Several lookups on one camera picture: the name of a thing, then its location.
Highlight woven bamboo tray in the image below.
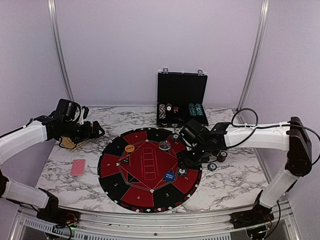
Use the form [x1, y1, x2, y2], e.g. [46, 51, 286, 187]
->
[58, 137, 88, 152]

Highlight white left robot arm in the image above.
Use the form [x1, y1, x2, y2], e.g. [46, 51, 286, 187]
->
[0, 115, 105, 223]

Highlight black orange 100 chip stack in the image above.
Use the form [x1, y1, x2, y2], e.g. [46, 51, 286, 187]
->
[216, 151, 228, 163]

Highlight blue small blind button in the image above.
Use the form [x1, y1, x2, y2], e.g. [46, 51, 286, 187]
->
[163, 172, 176, 182]

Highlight black triangular all-in marker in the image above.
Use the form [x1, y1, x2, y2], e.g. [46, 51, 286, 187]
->
[120, 155, 131, 166]

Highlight aluminium frame post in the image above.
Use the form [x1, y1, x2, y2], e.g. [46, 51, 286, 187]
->
[47, 0, 75, 101]
[236, 0, 270, 110]

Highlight cream blue chips in case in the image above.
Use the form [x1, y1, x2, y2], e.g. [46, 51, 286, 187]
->
[158, 103, 173, 120]

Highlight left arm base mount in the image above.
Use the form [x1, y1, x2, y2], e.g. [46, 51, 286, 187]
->
[36, 196, 80, 227]

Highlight round red black poker mat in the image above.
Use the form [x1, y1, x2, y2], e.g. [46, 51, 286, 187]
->
[97, 127, 202, 213]

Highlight black chip carrying case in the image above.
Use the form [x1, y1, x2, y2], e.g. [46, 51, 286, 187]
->
[156, 68, 209, 128]

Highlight blue green 50 chip stack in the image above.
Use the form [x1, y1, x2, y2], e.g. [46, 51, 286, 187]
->
[207, 163, 217, 172]

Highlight aluminium front rail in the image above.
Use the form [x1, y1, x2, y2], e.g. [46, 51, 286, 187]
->
[9, 202, 301, 240]

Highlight left aluminium frame post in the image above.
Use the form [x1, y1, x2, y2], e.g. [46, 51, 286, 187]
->
[47, 0, 75, 101]

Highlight clear acrylic dealer button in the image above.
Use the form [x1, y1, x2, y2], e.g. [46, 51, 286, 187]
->
[158, 140, 171, 151]

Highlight orange big blind button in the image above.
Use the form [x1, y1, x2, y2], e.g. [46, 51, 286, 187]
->
[124, 144, 136, 153]

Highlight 50 chips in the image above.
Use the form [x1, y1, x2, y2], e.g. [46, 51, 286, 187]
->
[177, 168, 187, 177]
[171, 133, 181, 142]

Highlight red playing card deck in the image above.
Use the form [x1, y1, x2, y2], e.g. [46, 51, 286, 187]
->
[70, 159, 86, 176]

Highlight right aluminium frame post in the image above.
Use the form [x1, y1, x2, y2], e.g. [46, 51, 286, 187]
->
[236, 0, 270, 110]

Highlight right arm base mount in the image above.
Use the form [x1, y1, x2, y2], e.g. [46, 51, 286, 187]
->
[229, 200, 275, 229]

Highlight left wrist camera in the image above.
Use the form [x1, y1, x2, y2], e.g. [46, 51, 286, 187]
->
[75, 106, 89, 125]

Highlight teal chips in case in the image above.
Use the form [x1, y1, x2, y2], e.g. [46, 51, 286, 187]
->
[188, 103, 204, 117]

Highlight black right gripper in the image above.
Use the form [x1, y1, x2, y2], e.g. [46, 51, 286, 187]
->
[177, 143, 210, 170]

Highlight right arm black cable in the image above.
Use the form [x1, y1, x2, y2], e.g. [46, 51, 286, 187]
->
[231, 107, 320, 153]

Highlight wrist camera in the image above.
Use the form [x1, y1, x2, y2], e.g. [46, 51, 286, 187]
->
[179, 119, 205, 146]
[75, 106, 89, 125]

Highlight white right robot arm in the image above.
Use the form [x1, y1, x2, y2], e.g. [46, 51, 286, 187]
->
[178, 117, 313, 224]

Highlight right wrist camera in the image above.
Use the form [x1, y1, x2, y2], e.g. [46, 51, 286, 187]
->
[179, 119, 205, 146]

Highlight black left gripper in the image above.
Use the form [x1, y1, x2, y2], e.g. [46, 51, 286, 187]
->
[62, 120, 105, 145]

